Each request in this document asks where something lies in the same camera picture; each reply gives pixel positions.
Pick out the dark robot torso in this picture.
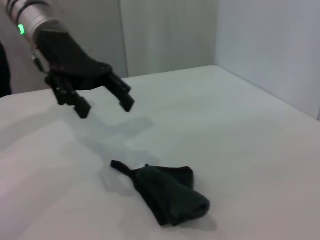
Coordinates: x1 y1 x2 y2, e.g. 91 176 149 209
0 41 13 98

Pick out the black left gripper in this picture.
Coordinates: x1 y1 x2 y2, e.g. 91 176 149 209
34 30 136 120

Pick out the dark blue rag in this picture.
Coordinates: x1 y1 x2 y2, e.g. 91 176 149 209
110 159 212 221

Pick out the left wrist connector with cable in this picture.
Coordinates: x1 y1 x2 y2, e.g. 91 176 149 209
30 49 51 74

